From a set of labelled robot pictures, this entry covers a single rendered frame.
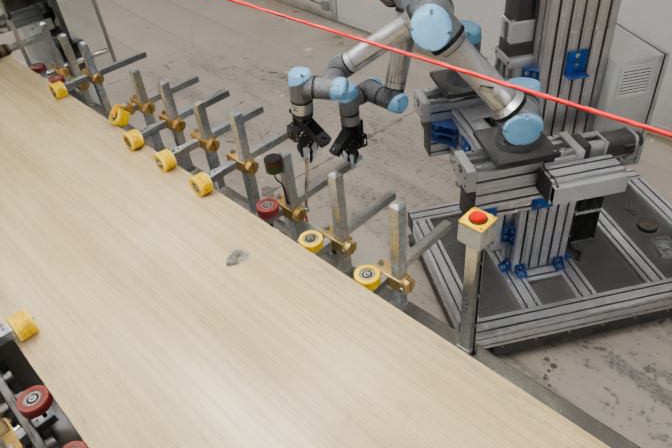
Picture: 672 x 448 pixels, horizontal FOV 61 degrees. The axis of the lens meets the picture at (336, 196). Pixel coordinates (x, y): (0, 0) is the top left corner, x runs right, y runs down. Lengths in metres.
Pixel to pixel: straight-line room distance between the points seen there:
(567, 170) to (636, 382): 1.05
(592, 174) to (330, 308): 1.01
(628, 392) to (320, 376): 1.54
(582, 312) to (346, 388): 1.38
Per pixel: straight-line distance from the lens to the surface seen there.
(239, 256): 1.86
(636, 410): 2.69
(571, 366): 2.74
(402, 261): 1.76
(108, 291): 1.93
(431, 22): 1.66
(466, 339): 1.77
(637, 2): 4.03
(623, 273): 2.87
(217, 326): 1.70
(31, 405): 1.75
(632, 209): 3.23
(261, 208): 2.03
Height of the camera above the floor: 2.16
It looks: 38 degrees down
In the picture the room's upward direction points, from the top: 6 degrees counter-clockwise
